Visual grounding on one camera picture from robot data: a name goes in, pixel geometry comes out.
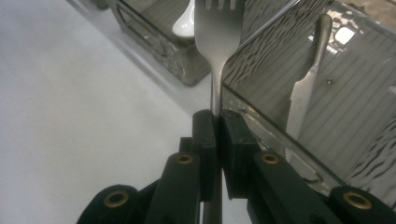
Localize white ceramic spoon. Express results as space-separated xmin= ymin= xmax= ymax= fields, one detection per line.
xmin=172 ymin=0 xmax=196 ymax=38

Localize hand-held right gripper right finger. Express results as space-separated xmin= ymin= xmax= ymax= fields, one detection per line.
xmin=219 ymin=108 xmax=262 ymax=200

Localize metal fork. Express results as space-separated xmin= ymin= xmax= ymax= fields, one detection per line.
xmin=194 ymin=0 xmax=247 ymax=224

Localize transparent grey plastic bin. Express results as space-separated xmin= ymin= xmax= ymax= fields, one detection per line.
xmin=106 ymin=0 xmax=213 ymax=87
xmin=219 ymin=0 xmax=396 ymax=208

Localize metal table knife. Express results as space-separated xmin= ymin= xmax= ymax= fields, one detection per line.
xmin=284 ymin=12 xmax=333 ymax=163

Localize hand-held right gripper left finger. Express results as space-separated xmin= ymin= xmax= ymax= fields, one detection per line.
xmin=179 ymin=108 xmax=219 ymax=203

